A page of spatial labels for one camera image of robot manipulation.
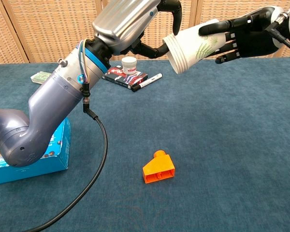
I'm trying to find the white black marker pen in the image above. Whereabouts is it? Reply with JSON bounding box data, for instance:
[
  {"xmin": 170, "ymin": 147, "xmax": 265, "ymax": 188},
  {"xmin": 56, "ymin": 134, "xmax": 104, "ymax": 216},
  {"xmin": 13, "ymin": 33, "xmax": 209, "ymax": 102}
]
[{"xmin": 131, "ymin": 73, "xmax": 163, "ymax": 92}]

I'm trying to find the green playing card box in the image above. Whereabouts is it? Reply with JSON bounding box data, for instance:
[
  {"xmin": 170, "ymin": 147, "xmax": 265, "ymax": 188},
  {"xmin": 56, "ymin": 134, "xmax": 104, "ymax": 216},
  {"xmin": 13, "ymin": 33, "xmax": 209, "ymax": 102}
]
[{"xmin": 30, "ymin": 72, "xmax": 51, "ymax": 85}]

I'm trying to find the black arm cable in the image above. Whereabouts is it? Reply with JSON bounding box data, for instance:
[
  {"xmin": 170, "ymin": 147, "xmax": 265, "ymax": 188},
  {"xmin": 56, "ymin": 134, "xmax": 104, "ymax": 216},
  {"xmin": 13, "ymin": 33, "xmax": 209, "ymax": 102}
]
[
  {"xmin": 23, "ymin": 79, "xmax": 109, "ymax": 232},
  {"xmin": 265, "ymin": 20, "xmax": 290, "ymax": 55}
]

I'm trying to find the black red book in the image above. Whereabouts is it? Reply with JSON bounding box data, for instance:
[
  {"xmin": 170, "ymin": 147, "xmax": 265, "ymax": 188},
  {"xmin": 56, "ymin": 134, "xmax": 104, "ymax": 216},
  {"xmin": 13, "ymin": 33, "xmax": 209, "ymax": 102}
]
[{"xmin": 101, "ymin": 67, "xmax": 148, "ymax": 90}]

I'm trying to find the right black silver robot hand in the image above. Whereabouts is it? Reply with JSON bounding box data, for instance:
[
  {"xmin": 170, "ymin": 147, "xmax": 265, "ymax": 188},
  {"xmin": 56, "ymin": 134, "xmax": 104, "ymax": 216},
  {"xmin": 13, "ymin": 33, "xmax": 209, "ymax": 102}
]
[{"xmin": 199, "ymin": 6, "xmax": 290, "ymax": 65}]

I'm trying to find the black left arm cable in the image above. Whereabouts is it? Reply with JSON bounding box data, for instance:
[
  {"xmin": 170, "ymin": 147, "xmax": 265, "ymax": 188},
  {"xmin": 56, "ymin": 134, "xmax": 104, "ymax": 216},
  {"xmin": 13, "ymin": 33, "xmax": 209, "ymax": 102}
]
[{"xmin": 23, "ymin": 79, "xmax": 109, "ymax": 232}]

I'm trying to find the orange plastic printed part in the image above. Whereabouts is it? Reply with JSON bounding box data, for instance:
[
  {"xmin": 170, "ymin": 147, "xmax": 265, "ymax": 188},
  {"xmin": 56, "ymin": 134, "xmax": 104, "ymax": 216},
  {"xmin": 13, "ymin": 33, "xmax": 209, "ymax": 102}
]
[{"xmin": 142, "ymin": 150, "xmax": 176, "ymax": 184}]

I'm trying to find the blue chocolate cookie box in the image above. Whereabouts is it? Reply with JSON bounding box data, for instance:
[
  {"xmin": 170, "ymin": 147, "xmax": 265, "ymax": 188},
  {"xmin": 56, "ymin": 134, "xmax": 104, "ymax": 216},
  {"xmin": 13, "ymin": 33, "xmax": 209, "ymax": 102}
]
[{"xmin": 0, "ymin": 117, "xmax": 72, "ymax": 187}]

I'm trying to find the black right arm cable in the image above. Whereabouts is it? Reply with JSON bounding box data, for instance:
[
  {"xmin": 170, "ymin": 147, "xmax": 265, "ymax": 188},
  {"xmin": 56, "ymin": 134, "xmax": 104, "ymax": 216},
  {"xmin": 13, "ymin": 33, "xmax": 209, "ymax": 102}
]
[{"xmin": 265, "ymin": 20, "xmax": 290, "ymax": 55}]

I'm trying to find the white lidded jar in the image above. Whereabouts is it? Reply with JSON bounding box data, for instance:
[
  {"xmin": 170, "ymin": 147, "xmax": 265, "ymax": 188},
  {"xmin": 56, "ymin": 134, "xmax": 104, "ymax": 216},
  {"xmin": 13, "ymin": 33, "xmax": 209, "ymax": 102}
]
[{"xmin": 121, "ymin": 57, "xmax": 138, "ymax": 75}]

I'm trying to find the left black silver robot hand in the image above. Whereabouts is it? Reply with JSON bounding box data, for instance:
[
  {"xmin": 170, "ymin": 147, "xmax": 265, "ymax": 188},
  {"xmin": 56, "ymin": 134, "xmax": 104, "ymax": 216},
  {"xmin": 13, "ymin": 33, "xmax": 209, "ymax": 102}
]
[{"xmin": 91, "ymin": 0, "xmax": 183, "ymax": 60}]

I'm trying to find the blue felt table mat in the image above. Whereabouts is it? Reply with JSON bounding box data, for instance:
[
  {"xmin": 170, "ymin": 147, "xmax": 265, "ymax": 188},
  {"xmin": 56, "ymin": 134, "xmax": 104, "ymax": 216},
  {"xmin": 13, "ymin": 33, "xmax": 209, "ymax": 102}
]
[{"xmin": 0, "ymin": 57, "xmax": 290, "ymax": 232}]

